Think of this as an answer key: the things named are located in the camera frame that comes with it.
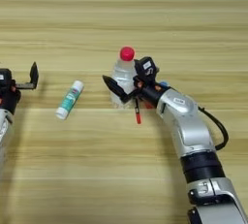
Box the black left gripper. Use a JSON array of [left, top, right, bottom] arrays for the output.
[[0, 61, 40, 115]]

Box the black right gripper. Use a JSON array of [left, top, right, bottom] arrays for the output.
[[102, 74, 171, 108]]

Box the clear water bottle red cap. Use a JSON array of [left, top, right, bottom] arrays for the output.
[[109, 46, 139, 110]]

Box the red cube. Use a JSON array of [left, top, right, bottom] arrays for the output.
[[141, 99, 155, 111]]

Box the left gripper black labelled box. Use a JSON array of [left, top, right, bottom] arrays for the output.
[[0, 68, 14, 88]]

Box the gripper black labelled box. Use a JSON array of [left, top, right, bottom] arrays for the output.
[[0, 68, 14, 88], [133, 55, 160, 85]]

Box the red and black marker pen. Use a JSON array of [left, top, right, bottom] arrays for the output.
[[133, 96, 142, 125]]

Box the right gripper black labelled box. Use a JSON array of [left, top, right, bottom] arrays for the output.
[[133, 55, 160, 85]]

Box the green and white glue stick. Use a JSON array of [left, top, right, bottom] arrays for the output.
[[54, 80, 85, 121]]

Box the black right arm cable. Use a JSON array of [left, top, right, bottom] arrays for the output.
[[197, 105, 230, 151]]

